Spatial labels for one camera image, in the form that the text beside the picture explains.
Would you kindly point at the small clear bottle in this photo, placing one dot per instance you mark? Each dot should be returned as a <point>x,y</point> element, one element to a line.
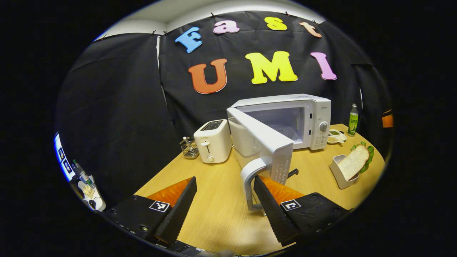
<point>82,174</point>

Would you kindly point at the white toaster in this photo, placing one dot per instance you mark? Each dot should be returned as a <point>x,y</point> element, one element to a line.
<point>214,142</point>

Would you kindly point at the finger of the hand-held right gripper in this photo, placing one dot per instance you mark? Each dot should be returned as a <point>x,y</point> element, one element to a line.
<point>387,121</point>

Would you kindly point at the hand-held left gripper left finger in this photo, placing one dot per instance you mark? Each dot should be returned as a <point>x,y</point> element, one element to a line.
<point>178,214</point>

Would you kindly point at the blue and white board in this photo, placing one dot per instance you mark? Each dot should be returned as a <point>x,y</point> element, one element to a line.
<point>61,155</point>

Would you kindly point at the bread and lettuce sandwich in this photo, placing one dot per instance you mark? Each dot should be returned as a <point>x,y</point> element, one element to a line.
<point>353,162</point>

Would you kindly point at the white square container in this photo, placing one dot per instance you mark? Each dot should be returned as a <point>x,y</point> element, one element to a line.
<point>339,178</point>

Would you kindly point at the black backdrop cloth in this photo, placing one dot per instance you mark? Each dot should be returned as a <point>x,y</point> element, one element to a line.
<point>117,107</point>

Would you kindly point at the white microwave oven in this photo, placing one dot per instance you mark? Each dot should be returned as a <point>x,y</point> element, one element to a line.
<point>314,114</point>

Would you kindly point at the green drink bottle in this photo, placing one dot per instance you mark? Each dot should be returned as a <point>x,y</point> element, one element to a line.
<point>353,125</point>

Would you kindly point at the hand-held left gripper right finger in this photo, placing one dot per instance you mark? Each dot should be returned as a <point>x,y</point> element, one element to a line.
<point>273,214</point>

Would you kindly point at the white divided dish with beans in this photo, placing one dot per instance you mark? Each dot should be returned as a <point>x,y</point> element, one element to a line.
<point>337,137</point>

